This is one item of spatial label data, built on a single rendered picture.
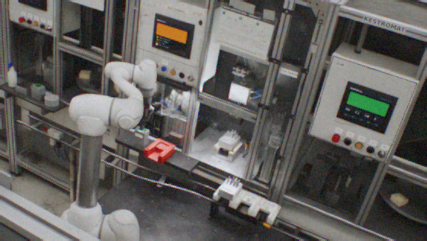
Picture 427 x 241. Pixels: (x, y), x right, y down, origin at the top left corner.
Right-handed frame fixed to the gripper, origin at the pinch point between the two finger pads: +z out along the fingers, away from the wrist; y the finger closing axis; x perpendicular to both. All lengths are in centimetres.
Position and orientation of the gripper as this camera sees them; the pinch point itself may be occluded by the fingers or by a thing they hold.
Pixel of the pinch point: (142, 123)
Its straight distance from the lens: 275.5
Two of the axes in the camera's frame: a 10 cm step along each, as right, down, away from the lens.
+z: -1.6, 8.6, 4.8
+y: -8.9, -3.4, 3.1
